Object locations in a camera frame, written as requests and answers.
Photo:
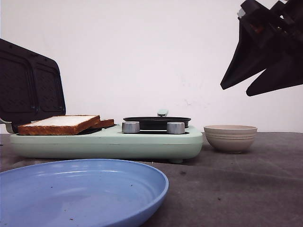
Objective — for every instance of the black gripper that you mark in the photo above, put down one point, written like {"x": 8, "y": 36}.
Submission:
{"x": 270, "y": 43}

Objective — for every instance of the beige ribbed ceramic bowl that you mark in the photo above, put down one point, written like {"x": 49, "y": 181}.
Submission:
{"x": 230, "y": 138}

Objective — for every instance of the white bread slice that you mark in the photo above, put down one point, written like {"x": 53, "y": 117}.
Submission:
{"x": 59, "y": 125}
{"x": 102, "y": 123}

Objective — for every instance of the breakfast maker hinged lid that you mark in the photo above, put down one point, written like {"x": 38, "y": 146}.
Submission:
{"x": 30, "y": 87}

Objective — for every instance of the mint green breakfast maker base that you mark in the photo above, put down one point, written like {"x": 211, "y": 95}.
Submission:
{"x": 112, "y": 143}

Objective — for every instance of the right silver control knob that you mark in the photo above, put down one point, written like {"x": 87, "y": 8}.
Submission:
{"x": 176, "y": 128}

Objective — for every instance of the silver control knob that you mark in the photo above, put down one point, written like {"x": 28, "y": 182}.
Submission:
{"x": 130, "y": 127}
{"x": 176, "y": 128}

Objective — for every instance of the black round frying pan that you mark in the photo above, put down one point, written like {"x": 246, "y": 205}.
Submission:
{"x": 158, "y": 122}

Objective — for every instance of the left silver control knob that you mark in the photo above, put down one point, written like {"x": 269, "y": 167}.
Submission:
{"x": 130, "y": 127}

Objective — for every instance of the blue round plate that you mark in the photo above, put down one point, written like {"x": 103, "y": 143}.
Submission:
{"x": 81, "y": 193}

